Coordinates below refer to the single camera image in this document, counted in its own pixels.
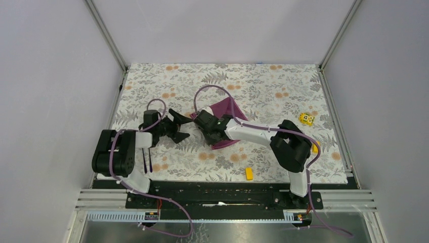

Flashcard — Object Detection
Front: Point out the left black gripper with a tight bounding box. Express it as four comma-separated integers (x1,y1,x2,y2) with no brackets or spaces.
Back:
155,108,192,143

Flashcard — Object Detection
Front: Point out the purple satin napkin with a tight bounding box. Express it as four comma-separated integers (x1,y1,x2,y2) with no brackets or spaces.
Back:
191,98,247,150

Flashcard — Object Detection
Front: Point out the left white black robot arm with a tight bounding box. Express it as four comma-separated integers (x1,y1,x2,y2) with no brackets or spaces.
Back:
92,109,192,208

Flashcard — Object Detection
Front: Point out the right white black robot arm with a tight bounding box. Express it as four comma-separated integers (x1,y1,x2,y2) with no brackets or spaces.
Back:
193,110,316,210

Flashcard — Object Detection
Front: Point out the floral tablecloth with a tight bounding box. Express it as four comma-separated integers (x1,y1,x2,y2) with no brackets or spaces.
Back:
112,63,347,184

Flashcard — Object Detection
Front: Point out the dark purple fork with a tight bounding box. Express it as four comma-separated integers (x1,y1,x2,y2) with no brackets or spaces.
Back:
142,148,148,174

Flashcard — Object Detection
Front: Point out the yellow block near front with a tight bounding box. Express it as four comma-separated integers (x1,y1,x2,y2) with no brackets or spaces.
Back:
245,167,253,181

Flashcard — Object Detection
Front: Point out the yellow block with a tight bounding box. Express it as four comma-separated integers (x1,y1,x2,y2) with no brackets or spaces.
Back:
312,141,321,154
245,167,253,181

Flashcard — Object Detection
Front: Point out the yellow block at right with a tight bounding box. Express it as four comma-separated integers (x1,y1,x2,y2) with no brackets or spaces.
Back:
312,141,321,154

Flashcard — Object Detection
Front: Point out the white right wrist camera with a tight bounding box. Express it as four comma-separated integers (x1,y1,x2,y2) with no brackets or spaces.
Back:
200,106,214,115

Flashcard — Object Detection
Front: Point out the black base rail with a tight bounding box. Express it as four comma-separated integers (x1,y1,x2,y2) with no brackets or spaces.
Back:
92,179,361,221

